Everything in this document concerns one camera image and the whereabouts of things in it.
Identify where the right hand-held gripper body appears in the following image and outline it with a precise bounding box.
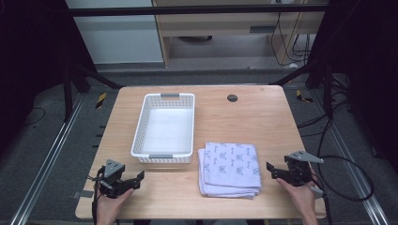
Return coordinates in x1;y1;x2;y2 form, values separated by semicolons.
283;150;325;188

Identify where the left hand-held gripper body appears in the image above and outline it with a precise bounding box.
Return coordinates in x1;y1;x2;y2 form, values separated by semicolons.
97;158;130;200

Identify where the person's right hand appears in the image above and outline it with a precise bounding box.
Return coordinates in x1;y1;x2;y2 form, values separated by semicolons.
276;174;319;218

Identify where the person's left hand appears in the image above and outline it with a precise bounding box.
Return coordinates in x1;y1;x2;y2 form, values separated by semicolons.
95;187;135;219

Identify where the grey tape strip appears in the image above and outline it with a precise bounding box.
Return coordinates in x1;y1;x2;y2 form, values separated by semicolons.
72;189;95;200

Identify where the folded lilac patterned towel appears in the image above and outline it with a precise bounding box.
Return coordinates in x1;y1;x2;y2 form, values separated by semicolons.
197;142;263;200

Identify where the white perforated plastic basket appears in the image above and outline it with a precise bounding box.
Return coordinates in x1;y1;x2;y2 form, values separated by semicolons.
130;92;196;165

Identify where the yellow black striped tape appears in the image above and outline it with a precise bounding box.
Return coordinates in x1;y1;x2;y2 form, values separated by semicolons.
296;89;314;104
95;92;108;110

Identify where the black metal stand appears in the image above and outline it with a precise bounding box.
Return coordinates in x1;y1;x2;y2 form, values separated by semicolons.
269;57;334;120
61;60;126;124

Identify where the white cabinet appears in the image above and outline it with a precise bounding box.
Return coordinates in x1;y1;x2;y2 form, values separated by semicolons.
65;0;165;65

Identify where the light wooden desk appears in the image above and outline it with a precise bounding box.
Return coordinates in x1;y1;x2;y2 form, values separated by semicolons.
152;0;330;68

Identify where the aluminium floor rail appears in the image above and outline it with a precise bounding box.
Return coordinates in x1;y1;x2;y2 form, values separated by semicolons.
308;90;392;225
8;93;86;225

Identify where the black looped gripper cable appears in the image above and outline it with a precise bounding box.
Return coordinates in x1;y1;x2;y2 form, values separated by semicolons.
308;155;375;225

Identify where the black floor cable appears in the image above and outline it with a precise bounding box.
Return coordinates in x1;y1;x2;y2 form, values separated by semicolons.
22;106;47;128

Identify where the bundle of black desk cables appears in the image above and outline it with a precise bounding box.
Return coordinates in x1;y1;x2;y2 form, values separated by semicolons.
269;12;314;68

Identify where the black horizontal frame bar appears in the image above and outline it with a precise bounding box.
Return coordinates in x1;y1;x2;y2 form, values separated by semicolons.
68;4;330;17

